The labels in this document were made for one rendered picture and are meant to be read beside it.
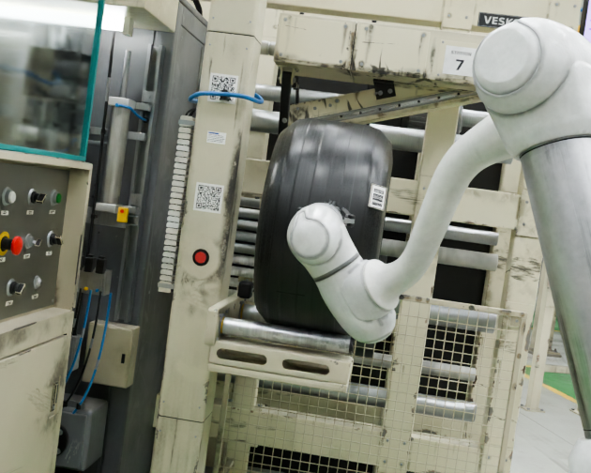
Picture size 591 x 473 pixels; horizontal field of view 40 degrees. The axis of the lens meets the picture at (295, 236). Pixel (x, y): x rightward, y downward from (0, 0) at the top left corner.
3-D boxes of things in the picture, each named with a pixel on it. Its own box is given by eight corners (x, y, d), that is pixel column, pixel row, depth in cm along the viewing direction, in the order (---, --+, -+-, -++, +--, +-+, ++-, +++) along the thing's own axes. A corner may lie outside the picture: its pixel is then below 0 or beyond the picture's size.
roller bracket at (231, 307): (203, 345, 205) (207, 307, 205) (233, 323, 245) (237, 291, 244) (216, 347, 205) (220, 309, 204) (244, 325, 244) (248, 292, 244)
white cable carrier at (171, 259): (158, 291, 219) (180, 114, 216) (162, 289, 224) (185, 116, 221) (174, 293, 218) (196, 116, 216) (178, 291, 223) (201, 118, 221)
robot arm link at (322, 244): (282, 218, 163) (316, 273, 164) (269, 231, 148) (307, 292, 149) (328, 190, 161) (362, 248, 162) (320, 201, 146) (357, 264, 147)
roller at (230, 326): (222, 315, 213) (219, 332, 213) (219, 316, 208) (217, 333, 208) (355, 335, 209) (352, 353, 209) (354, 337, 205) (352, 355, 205)
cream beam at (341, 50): (272, 61, 238) (279, 10, 237) (283, 75, 263) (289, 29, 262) (481, 86, 231) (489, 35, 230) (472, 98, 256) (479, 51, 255)
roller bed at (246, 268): (203, 297, 257) (215, 203, 255) (213, 291, 271) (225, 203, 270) (265, 306, 254) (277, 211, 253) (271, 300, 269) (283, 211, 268)
